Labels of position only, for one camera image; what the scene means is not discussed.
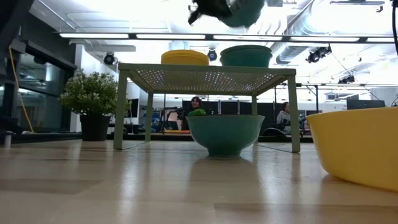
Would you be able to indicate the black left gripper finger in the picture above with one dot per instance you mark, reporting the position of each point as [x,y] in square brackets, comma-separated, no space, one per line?
[194,17]

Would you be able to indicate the teal patterned bowl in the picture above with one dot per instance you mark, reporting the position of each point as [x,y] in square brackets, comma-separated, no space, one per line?
[245,62]
[245,14]
[245,49]
[225,137]

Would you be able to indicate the black ceiling spotlight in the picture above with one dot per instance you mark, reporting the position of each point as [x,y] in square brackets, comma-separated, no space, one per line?
[212,55]
[109,59]

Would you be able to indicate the person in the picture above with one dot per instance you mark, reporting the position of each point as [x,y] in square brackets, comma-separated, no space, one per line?
[196,102]
[283,118]

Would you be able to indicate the green item in bowl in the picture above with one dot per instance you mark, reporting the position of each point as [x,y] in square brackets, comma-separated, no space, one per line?
[197,112]

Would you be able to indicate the overhead LED light bar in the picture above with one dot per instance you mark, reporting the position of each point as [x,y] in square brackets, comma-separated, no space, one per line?
[93,35]

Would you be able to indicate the black track light cluster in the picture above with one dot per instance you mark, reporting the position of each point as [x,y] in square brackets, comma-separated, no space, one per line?
[317,54]
[346,80]

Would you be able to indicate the green perforated metal stand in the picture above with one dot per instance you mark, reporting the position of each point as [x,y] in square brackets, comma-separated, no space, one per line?
[120,109]

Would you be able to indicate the green potted plant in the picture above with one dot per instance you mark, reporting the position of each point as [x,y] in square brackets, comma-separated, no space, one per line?
[93,93]

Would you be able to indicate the black office chair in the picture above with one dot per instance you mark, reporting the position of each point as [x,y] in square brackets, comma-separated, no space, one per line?
[273,132]

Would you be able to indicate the black computer monitor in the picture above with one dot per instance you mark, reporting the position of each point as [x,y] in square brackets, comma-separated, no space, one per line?
[365,104]

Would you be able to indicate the white cylindrical post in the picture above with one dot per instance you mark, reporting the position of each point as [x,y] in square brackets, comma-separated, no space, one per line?
[7,141]

